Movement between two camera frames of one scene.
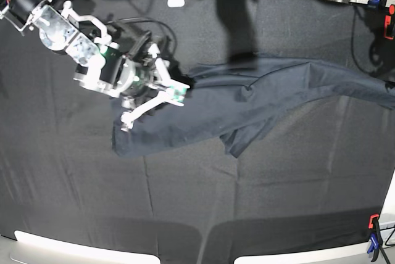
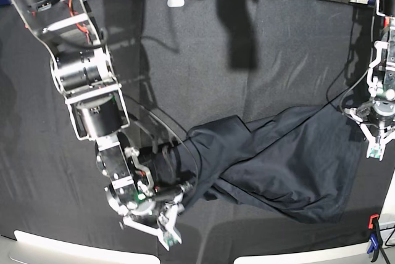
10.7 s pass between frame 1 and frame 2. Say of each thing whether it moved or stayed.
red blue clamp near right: stayed
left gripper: moved
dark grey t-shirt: moved
